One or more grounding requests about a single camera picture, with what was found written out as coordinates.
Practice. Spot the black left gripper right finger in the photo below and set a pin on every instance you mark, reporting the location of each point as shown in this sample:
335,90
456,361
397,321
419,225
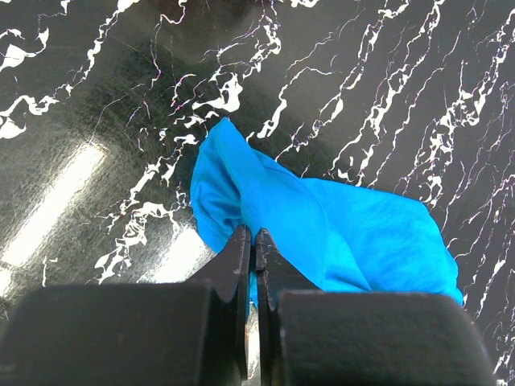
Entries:
311,337

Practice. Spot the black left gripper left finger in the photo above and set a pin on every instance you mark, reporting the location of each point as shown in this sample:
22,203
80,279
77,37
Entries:
186,333

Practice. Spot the blue t shirt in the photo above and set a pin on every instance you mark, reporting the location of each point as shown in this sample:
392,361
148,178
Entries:
341,237

